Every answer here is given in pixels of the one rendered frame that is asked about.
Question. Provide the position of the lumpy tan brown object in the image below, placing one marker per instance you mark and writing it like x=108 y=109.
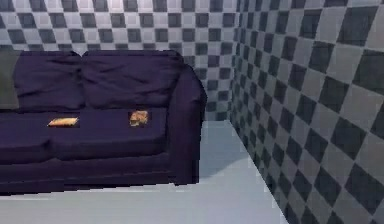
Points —
x=138 y=118

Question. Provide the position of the grey green cushion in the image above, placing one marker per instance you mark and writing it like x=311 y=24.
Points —
x=7 y=83

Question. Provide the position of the dark purple sofa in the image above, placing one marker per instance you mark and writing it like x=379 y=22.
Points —
x=110 y=136

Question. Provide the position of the flat orange yellow object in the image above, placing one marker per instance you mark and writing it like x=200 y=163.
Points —
x=63 y=122

